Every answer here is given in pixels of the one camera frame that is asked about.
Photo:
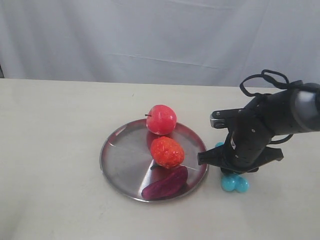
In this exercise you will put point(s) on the round stainless steel plate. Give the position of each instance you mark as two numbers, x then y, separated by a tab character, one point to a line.
128	166

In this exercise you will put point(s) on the purple toy sweet potato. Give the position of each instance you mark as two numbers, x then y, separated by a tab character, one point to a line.
167	186

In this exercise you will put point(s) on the dark grey Piper robot arm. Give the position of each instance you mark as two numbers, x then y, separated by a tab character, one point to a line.
307	108

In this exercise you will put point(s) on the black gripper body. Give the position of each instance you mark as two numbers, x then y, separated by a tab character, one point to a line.
268	119

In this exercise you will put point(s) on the white backdrop cloth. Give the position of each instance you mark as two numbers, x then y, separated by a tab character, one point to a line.
181	42

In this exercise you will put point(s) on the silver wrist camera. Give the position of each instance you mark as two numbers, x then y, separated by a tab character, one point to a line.
221	119

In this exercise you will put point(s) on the red apple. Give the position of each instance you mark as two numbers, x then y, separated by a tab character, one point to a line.
161	120

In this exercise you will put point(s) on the teal toy bone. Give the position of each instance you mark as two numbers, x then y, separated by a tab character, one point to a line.
234	182

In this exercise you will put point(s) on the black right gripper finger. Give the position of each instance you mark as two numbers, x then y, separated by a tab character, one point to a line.
269	154

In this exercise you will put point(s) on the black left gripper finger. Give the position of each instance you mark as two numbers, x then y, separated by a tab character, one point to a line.
218	157

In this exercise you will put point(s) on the orange-red toy strawberry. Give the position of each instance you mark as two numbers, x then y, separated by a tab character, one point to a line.
166	152

